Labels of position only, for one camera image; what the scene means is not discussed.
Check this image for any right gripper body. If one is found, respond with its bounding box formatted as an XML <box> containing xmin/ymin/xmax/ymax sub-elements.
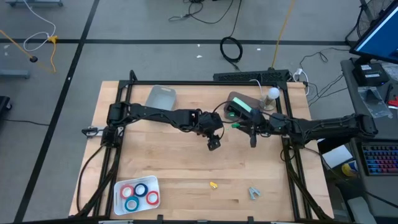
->
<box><xmin>244</xmin><ymin>108</ymin><xmax>292</xmax><ymax>149</ymax></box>

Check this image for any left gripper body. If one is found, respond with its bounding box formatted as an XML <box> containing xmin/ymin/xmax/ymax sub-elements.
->
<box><xmin>194</xmin><ymin>110</ymin><xmax>225</xmax><ymax>152</ymax></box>

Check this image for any black stapler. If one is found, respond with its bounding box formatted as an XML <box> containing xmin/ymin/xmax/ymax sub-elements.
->
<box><xmin>226</xmin><ymin>105</ymin><xmax>254</xmax><ymax>124</ymax></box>

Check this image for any mint green stapler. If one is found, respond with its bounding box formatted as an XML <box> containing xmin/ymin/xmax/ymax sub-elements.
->
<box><xmin>231</xmin><ymin>96</ymin><xmax>253</xmax><ymax>113</ymax></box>

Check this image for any grey staple remover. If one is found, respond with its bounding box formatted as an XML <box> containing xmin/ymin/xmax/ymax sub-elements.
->
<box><xmin>248</xmin><ymin>186</ymin><xmax>262</xmax><ymax>200</ymax></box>

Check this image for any red tape roll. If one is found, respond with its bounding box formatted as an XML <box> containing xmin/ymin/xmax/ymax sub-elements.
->
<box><xmin>145</xmin><ymin>190</ymin><xmax>160</xmax><ymax>205</ymax></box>

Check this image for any dark blue tape roll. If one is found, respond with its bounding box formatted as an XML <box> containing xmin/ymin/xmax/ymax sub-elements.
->
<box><xmin>134</xmin><ymin>182</ymin><xmax>149</xmax><ymax>198</ymax></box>

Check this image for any pink tape roll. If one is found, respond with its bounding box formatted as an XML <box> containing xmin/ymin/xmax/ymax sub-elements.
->
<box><xmin>119</xmin><ymin>184</ymin><xmax>135</xmax><ymax>200</ymax></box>

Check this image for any teal tape roll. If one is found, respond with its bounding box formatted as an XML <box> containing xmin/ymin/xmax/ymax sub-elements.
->
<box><xmin>124</xmin><ymin>195</ymin><xmax>140</xmax><ymax>212</ymax></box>

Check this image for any brown translucent plastic bin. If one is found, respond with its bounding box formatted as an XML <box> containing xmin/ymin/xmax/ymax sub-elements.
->
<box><xmin>223</xmin><ymin>91</ymin><xmax>265</xmax><ymax>125</ymax></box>

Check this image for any white bulb table lamp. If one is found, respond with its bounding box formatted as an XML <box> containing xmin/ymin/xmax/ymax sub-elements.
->
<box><xmin>259</xmin><ymin>86</ymin><xmax>280</xmax><ymax>112</ymax></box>

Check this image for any black perforated metal box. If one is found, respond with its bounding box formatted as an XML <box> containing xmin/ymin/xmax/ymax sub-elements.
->
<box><xmin>213</xmin><ymin>69</ymin><xmax>290</xmax><ymax>84</ymax></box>

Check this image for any grey plastic bin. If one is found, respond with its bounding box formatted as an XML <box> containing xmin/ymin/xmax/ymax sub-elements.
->
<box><xmin>145</xmin><ymin>85</ymin><xmax>177</xmax><ymax>111</ymax></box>

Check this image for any white paper sheet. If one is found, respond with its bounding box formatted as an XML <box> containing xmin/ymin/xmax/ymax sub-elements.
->
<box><xmin>321</xmin><ymin>144</ymin><xmax>354</xmax><ymax>170</ymax></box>

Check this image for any white plastic tray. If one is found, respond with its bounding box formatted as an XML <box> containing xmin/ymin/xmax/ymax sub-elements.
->
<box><xmin>113</xmin><ymin>175</ymin><xmax>162</xmax><ymax>216</ymax></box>

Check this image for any clear plastic bag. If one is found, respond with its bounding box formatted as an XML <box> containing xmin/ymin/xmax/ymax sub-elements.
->
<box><xmin>357</xmin><ymin>86</ymin><xmax>394</xmax><ymax>119</ymax></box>

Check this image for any black mini computer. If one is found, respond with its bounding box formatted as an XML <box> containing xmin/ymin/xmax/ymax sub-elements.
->
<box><xmin>351</xmin><ymin>62</ymin><xmax>390</xmax><ymax>87</ymax></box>

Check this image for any grey desk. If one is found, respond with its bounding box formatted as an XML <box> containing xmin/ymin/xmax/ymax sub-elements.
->
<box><xmin>340</xmin><ymin>57</ymin><xmax>398</xmax><ymax>218</ymax></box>

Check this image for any backlit computer keyboard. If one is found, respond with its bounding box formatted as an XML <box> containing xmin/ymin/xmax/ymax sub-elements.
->
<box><xmin>361</xmin><ymin>142</ymin><xmax>398</xmax><ymax>177</ymax></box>

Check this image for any computer monitor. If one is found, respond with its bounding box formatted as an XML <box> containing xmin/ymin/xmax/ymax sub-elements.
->
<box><xmin>349</xmin><ymin>0</ymin><xmax>398</xmax><ymax>65</ymax></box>

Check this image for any black floor fan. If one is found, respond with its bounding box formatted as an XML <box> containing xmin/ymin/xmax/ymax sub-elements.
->
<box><xmin>345</xmin><ymin>0</ymin><xmax>395</xmax><ymax>48</ymax></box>

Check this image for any grey metal cart base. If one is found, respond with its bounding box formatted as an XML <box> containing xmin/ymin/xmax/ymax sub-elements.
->
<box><xmin>0</xmin><ymin>69</ymin><xmax>32</xmax><ymax>80</ymax></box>
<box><xmin>4</xmin><ymin>0</ymin><xmax>65</xmax><ymax>8</ymax></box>

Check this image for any black caster base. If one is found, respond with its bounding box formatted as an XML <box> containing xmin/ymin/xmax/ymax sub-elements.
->
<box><xmin>0</xmin><ymin>95</ymin><xmax>13</xmax><ymax>123</ymax></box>

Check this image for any black aluminium table frame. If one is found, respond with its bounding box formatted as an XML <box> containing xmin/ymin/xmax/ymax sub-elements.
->
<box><xmin>74</xmin><ymin>70</ymin><xmax>333</xmax><ymax>222</ymax></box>

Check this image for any white power adapter cable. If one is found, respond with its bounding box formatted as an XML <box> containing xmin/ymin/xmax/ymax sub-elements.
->
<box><xmin>292</xmin><ymin>67</ymin><xmax>311</xmax><ymax>96</ymax></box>

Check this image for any coiled black cable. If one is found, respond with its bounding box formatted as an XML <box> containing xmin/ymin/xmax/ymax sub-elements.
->
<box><xmin>219</xmin><ymin>36</ymin><xmax>244</xmax><ymax>72</ymax></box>

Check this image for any black cable bundle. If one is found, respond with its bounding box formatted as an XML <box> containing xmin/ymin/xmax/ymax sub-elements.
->
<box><xmin>298</xmin><ymin>46</ymin><xmax>351</xmax><ymax>108</ymax></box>

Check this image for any yellow hanging cable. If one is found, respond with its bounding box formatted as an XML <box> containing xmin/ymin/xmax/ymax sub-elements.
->
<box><xmin>271</xmin><ymin>0</ymin><xmax>295</xmax><ymax>70</ymax></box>

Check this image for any black floor cable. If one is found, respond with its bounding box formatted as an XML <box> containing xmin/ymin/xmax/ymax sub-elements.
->
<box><xmin>168</xmin><ymin>0</ymin><xmax>243</xmax><ymax>26</ymax></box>

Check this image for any yellow floor cord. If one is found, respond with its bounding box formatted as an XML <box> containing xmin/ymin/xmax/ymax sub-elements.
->
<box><xmin>46</xmin><ymin>35</ymin><xmax>59</xmax><ymax>73</ymax></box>

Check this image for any white floor cable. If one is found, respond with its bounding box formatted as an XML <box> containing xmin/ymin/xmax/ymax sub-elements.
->
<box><xmin>22</xmin><ymin>0</ymin><xmax>57</xmax><ymax>53</ymax></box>

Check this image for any yellow cord with black end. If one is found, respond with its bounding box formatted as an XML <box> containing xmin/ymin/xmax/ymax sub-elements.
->
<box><xmin>0</xmin><ymin>29</ymin><xmax>39</xmax><ymax>63</ymax></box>

